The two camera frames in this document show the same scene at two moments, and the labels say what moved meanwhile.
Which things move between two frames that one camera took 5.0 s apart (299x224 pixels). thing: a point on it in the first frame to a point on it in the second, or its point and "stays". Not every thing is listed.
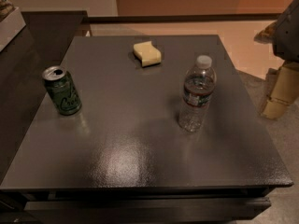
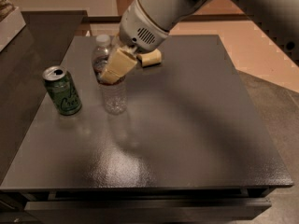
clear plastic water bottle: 198,85 to 115,94
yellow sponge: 148,53 stays
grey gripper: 289,35 to 140,28
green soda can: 64,90 stays
